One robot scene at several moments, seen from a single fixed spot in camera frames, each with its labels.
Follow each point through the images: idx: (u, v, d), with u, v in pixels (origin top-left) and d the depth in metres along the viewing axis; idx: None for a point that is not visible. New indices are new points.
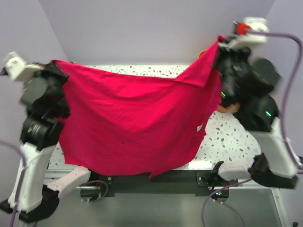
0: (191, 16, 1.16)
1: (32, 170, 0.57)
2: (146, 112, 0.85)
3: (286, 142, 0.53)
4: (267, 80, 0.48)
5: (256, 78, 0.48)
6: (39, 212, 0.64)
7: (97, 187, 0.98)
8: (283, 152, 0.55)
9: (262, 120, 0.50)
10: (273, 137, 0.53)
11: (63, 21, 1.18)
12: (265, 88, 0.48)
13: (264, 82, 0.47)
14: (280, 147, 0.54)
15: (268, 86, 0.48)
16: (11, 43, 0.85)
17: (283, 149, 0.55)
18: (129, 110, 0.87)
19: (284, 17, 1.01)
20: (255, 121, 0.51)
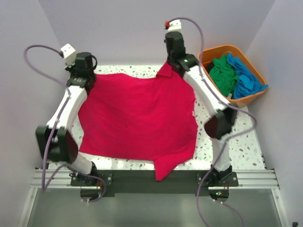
0: (190, 18, 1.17)
1: (76, 98, 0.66)
2: (147, 112, 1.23)
3: (204, 80, 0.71)
4: (178, 37, 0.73)
5: (169, 39, 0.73)
6: (76, 145, 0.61)
7: (97, 187, 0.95)
8: (208, 94, 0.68)
9: (179, 63, 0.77)
10: (188, 76, 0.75)
11: (62, 22, 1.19)
12: (177, 48, 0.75)
13: (174, 39, 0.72)
14: (200, 83, 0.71)
15: (175, 41, 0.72)
16: (11, 45, 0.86)
17: (206, 90, 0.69)
18: (131, 107, 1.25)
19: (283, 18, 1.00)
20: (178, 66, 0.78)
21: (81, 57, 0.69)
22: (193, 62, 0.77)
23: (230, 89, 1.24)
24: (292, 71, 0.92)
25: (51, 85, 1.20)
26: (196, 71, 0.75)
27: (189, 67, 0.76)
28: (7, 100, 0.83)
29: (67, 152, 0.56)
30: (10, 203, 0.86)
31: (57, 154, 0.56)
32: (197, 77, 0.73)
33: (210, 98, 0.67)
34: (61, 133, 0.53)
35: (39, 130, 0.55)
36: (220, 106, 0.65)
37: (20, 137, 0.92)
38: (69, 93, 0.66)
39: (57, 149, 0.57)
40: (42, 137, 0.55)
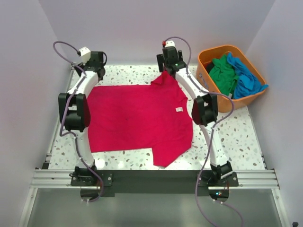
0: (190, 18, 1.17)
1: (90, 79, 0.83)
2: (145, 112, 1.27)
3: (190, 76, 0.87)
4: (171, 48, 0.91)
5: (164, 49, 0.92)
6: (88, 116, 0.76)
7: (97, 187, 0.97)
8: (191, 86, 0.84)
9: (171, 66, 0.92)
10: (178, 74, 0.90)
11: (62, 22, 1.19)
12: (169, 56, 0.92)
13: (167, 48, 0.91)
14: (186, 80, 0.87)
15: (169, 51, 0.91)
16: (11, 45, 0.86)
17: (190, 84, 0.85)
18: (131, 108, 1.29)
19: (283, 18, 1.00)
20: (170, 69, 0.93)
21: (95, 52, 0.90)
22: (182, 65, 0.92)
23: (230, 89, 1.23)
24: (292, 72, 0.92)
25: (51, 85, 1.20)
26: (184, 70, 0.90)
27: (180, 68, 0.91)
28: (7, 100, 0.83)
29: (82, 115, 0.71)
30: (10, 204, 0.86)
31: (74, 118, 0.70)
32: (184, 74, 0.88)
33: (193, 89, 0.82)
34: (80, 98, 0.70)
35: (61, 94, 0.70)
36: (201, 94, 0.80)
37: (20, 137, 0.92)
38: (84, 74, 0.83)
39: (75, 113, 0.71)
40: (63, 101, 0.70)
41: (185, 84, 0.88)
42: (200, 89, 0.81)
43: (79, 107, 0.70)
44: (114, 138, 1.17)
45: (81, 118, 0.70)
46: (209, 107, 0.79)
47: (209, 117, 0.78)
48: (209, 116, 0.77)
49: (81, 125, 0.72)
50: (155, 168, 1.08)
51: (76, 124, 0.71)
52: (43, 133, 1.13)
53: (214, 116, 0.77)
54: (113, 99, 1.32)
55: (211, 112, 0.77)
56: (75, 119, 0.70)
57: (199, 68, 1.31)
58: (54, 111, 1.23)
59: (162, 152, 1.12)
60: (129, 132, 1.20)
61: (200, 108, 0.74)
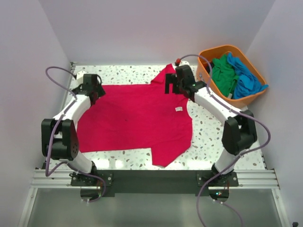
0: (190, 17, 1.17)
1: (81, 102, 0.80)
2: (146, 113, 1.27)
3: (212, 95, 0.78)
4: (185, 67, 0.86)
5: (178, 71, 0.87)
6: (77, 144, 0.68)
7: (97, 187, 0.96)
8: (218, 107, 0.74)
9: (188, 88, 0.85)
10: (197, 95, 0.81)
11: (62, 21, 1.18)
12: (186, 77, 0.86)
13: (182, 68, 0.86)
14: (209, 100, 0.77)
15: (184, 70, 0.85)
16: (11, 44, 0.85)
17: (215, 104, 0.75)
18: (132, 109, 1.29)
19: (283, 17, 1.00)
20: (188, 91, 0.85)
21: (88, 75, 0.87)
22: (201, 85, 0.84)
23: (230, 90, 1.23)
24: (292, 72, 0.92)
25: (51, 85, 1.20)
26: (204, 90, 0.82)
27: (198, 88, 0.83)
28: (6, 100, 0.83)
29: (68, 145, 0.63)
30: (10, 204, 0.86)
31: (59, 148, 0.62)
32: (205, 94, 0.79)
33: (221, 109, 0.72)
34: (66, 124, 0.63)
35: (45, 121, 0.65)
36: (232, 114, 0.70)
37: (19, 137, 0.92)
38: (75, 98, 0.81)
39: (60, 143, 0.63)
40: (48, 128, 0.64)
41: (209, 105, 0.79)
42: (229, 109, 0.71)
43: (65, 135, 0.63)
44: (112, 139, 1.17)
45: (66, 148, 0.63)
46: (244, 132, 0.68)
47: (247, 144, 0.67)
48: (245, 142, 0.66)
49: (67, 156, 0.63)
50: (155, 168, 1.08)
51: (62, 154, 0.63)
52: None
53: (251, 140, 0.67)
54: (111, 100, 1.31)
55: (249, 136, 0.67)
56: (61, 149, 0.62)
57: (199, 68, 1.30)
58: (54, 112, 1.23)
59: (160, 152, 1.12)
60: (127, 132, 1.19)
61: (235, 133, 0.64)
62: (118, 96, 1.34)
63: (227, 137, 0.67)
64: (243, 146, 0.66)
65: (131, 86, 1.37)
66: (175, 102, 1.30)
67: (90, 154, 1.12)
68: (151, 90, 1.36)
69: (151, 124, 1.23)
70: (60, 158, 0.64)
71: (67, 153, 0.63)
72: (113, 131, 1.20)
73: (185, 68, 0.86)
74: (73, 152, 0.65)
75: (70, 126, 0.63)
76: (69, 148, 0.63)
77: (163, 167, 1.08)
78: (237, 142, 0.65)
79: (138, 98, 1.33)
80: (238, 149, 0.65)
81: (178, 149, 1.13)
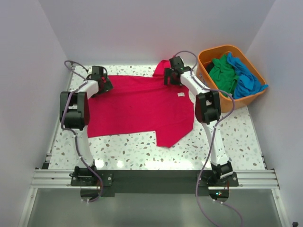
0: (190, 18, 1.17)
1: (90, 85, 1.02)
2: (147, 105, 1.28)
3: (193, 76, 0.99)
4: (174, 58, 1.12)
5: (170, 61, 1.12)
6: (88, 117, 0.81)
7: (97, 187, 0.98)
8: (194, 84, 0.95)
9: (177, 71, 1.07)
10: (182, 77, 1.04)
11: (62, 22, 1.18)
12: (175, 64, 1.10)
13: (173, 59, 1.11)
14: (190, 79, 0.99)
15: (174, 59, 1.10)
16: (11, 45, 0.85)
17: (193, 83, 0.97)
18: (134, 101, 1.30)
19: (283, 18, 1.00)
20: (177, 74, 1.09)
21: (96, 67, 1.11)
22: (186, 67, 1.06)
23: (230, 89, 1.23)
24: (293, 72, 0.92)
25: (51, 85, 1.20)
26: (188, 72, 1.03)
27: (183, 71, 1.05)
28: (6, 101, 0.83)
29: (82, 112, 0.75)
30: (9, 204, 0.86)
31: (75, 115, 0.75)
32: (188, 75, 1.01)
33: (196, 87, 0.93)
34: (81, 94, 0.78)
35: (63, 93, 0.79)
36: (203, 91, 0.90)
37: (20, 137, 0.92)
38: (85, 81, 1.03)
39: (75, 111, 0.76)
40: (65, 97, 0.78)
41: (189, 84, 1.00)
42: (202, 87, 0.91)
43: (80, 104, 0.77)
44: (114, 130, 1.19)
45: (81, 115, 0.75)
46: (211, 106, 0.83)
47: (213, 115, 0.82)
48: (211, 113, 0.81)
49: (81, 123, 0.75)
50: (155, 168, 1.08)
51: (76, 121, 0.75)
52: (42, 133, 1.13)
53: (217, 112, 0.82)
54: (111, 98, 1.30)
55: (214, 110, 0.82)
56: (75, 116, 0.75)
57: (199, 68, 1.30)
58: (54, 112, 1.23)
59: (164, 135, 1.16)
60: (129, 124, 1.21)
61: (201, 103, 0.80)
62: (119, 89, 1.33)
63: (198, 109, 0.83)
64: (210, 116, 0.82)
65: (133, 76, 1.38)
66: (176, 91, 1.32)
67: None
68: (151, 81, 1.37)
69: (153, 113, 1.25)
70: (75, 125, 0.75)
71: (81, 119, 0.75)
72: (115, 124, 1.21)
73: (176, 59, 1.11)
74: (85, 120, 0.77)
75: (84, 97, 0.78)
76: (83, 115, 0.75)
77: (167, 148, 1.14)
78: (204, 111, 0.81)
79: (139, 90, 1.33)
80: (205, 117, 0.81)
81: (180, 133, 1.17)
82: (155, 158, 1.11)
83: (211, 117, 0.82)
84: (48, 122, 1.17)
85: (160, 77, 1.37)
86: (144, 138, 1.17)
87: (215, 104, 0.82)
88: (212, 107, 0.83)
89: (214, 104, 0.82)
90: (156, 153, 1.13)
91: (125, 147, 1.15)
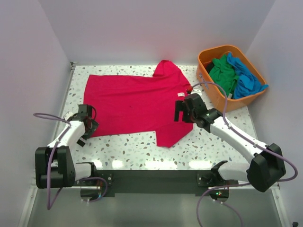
0: (190, 17, 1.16)
1: (75, 129, 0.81)
2: (147, 105, 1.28)
3: (231, 127, 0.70)
4: (196, 96, 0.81)
5: (188, 100, 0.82)
6: (73, 171, 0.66)
7: (98, 187, 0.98)
8: (240, 140, 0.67)
9: (202, 118, 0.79)
10: (214, 127, 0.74)
11: (62, 21, 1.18)
12: (197, 107, 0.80)
13: (191, 99, 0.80)
14: (229, 132, 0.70)
15: (194, 100, 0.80)
16: (10, 44, 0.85)
17: (237, 138, 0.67)
18: (134, 101, 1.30)
19: (283, 17, 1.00)
20: (203, 121, 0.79)
21: (83, 105, 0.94)
22: (212, 111, 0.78)
23: (230, 89, 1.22)
24: (294, 72, 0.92)
25: (50, 85, 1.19)
26: (221, 120, 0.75)
27: (213, 119, 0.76)
28: (4, 101, 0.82)
29: (65, 174, 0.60)
30: (9, 204, 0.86)
31: (57, 178, 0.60)
32: (223, 125, 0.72)
33: (244, 144, 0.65)
34: (61, 152, 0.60)
35: (40, 149, 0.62)
36: (257, 150, 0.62)
37: (19, 137, 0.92)
38: (70, 124, 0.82)
39: (55, 172, 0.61)
40: (42, 156, 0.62)
41: (228, 139, 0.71)
42: (254, 143, 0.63)
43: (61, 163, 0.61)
44: (114, 130, 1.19)
45: (63, 177, 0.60)
46: (272, 165, 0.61)
47: (275, 180, 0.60)
48: (274, 177, 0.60)
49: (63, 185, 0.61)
50: (155, 168, 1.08)
51: (58, 184, 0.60)
52: (42, 133, 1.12)
53: (280, 174, 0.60)
54: (111, 98, 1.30)
55: (278, 171, 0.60)
56: (55, 178, 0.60)
57: (199, 68, 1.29)
58: (53, 112, 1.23)
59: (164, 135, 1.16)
60: (129, 124, 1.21)
61: (263, 170, 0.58)
62: (119, 89, 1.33)
63: (254, 175, 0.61)
64: (272, 181, 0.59)
65: (133, 76, 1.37)
66: (177, 91, 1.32)
67: (90, 154, 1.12)
68: (151, 82, 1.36)
69: (153, 113, 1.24)
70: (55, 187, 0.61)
71: (64, 181, 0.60)
72: (115, 123, 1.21)
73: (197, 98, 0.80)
74: (69, 179, 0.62)
75: (66, 155, 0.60)
76: (66, 177, 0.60)
77: (167, 148, 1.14)
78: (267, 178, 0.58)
79: (139, 91, 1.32)
80: (266, 187, 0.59)
81: (180, 134, 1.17)
82: (155, 158, 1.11)
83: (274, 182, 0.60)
84: (48, 122, 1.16)
85: (160, 76, 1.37)
86: (144, 138, 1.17)
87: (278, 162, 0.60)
88: (274, 167, 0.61)
89: (277, 165, 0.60)
90: (156, 153, 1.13)
91: (125, 147, 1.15)
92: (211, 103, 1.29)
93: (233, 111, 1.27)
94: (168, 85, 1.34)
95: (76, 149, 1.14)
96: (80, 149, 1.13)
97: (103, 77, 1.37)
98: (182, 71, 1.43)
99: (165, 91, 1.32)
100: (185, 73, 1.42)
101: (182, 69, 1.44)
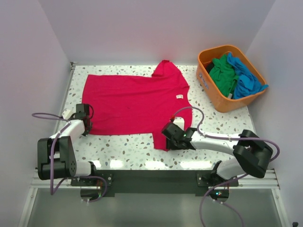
0: (191, 17, 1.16)
1: (75, 125, 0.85)
2: (147, 105, 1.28)
3: (206, 135, 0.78)
4: (169, 126, 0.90)
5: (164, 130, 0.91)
6: (75, 163, 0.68)
7: (97, 187, 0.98)
8: (219, 141, 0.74)
9: (182, 141, 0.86)
10: (194, 142, 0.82)
11: (62, 22, 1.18)
12: (174, 133, 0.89)
13: (166, 129, 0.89)
14: (207, 140, 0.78)
15: (169, 129, 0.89)
16: (10, 44, 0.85)
17: (216, 141, 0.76)
18: (133, 101, 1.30)
19: (283, 18, 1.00)
20: (185, 143, 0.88)
21: (80, 104, 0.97)
22: (188, 130, 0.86)
23: (230, 89, 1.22)
24: (294, 73, 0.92)
25: (50, 85, 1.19)
26: (196, 133, 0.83)
27: (191, 135, 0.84)
28: (3, 101, 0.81)
29: (66, 162, 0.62)
30: (9, 204, 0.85)
31: (58, 167, 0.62)
32: (200, 137, 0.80)
33: (222, 142, 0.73)
34: (63, 141, 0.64)
35: (42, 141, 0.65)
36: (234, 142, 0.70)
37: (19, 137, 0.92)
38: (69, 121, 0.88)
39: (57, 162, 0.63)
40: (45, 146, 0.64)
41: (210, 145, 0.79)
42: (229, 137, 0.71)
43: (64, 152, 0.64)
44: (114, 130, 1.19)
45: (65, 165, 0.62)
46: (257, 150, 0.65)
47: (266, 161, 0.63)
48: (262, 159, 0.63)
49: (65, 174, 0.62)
50: (155, 168, 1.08)
51: (60, 174, 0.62)
52: (42, 133, 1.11)
53: (267, 153, 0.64)
54: (111, 98, 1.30)
55: (263, 153, 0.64)
56: (57, 168, 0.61)
57: (199, 68, 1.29)
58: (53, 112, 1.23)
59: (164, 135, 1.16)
60: (129, 124, 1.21)
61: (249, 157, 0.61)
62: (119, 88, 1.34)
63: (246, 167, 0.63)
64: (264, 164, 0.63)
65: (132, 76, 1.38)
66: (177, 91, 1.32)
67: (90, 154, 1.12)
68: (151, 81, 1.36)
69: (153, 114, 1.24)
70: (57, 178, 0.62)
71: (66, 171, 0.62)
72: (115, 124, 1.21)
73: (170, 126, 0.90)
74: (71, 170, 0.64)
75: (68, 143, 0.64)
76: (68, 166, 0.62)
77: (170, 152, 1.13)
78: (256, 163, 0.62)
79: (138, 91, 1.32)
80: (263, 171, 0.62)
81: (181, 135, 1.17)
82: (155, 158, 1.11)
83: (265, 162, 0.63)
84: (48, 122, 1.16)
85: (160, 76, 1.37)
86: (144, 138, 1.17)
87: (259, 144, 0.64)
88: (258, 150, 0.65)
89: (260, 147, 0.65)
90: (156, 153, 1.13)
91: (125, 147, 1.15)
92: (211, 103, 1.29)
93: (233, 111, 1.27)
94: (168, 85, 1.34)
95: (76, 149, 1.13)
96: (80, 149, 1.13)
97: (103, 77, 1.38)
98: (182, 71, 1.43)
99: (164, 92, 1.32)
100: (185, 73, 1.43)
101: (182, 69, 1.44)
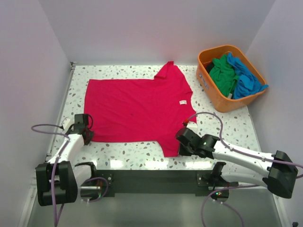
0: (191, 17, 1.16)
1: (74, 142, 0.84)
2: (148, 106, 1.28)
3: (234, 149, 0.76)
4: (185, 131, 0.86)
5: (180, 136, 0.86)
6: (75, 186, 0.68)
7: (97, 187, 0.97)
8: (249, 159, 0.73)
9: (201, 148, 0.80)
10: (217, 153, 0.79)
11: (62, 22, 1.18)
12: (191, 140, 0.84)
13: (183, 135, 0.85)
14: (236, 155, 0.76)
15: (185, 135, 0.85)
16: (10, 44, 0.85)
17: (245, 158, 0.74)
18: (135, 103, 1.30)
19: (283, 18, 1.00)
20: (203, 152, 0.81)
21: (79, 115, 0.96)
22: (207, 138, 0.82)
23: (230, 89, 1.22)
24: (294, 73, 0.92)
25: (50, 85, 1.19)
26: (219, 144, 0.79)
27: (212, 144, 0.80)
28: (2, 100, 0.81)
29: (66, 189, 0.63)
30: (8, 204, 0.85)
31: (59, 194, 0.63)
32: (225, 150, 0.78)
33: (253, 161, 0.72)
34: (62, 169, 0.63)
35: (40, 167, 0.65)
36: (268, 163, 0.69)
37: (19, 137, 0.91)
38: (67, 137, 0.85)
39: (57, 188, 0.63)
40: (44, 173, 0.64)
41: (236, 160, 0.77)
42: (262, 158, 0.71)
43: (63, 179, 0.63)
44: (115, 130, 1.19)
45: (66, 192, 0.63)
46: (286, 170, 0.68)
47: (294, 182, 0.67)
48: (290, 181, 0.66)
49: (66, 200, 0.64)
50: (155, 168, 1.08)
51: (61, 200, 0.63)
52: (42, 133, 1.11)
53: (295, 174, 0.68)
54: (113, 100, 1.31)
55: (292, 174, 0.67)
56: (58, 195, 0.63)
57: (199, 68, 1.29)
58: (53, 112, 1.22)
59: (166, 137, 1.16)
60: (130, 125, 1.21)
61: (282, 181, 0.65)
62: (120, 90, 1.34)
63: (275, 187, 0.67)
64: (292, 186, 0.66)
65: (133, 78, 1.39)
66: (179, 94, 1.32)
67: (90, 154, 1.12)
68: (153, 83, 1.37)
69: (155, 116, 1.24)
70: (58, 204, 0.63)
71: (66, 197, 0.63)
72: (116, 125, 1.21)
73: (186, 131, 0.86)
74: (72, 195, 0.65)
75: (68, 170, 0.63)
76: (68, 192, 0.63)
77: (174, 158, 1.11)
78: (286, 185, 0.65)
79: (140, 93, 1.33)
80: (290, 193, 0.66)
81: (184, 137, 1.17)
82: (155, 158, 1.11)
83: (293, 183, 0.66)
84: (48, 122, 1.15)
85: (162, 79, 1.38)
86: None
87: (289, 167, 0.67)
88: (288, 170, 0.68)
89: (289, 169, 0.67)
90: (156, 153, 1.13)
91: (125, 147, 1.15)
92: (211, 103, 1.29)
93: (233, 111, 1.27)
94: (170, 88, 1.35)
95: None
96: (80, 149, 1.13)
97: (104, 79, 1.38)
98: (182, 71, 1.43)
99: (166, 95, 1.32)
100: (185, 73, 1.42)
101: (182, 69, 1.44)
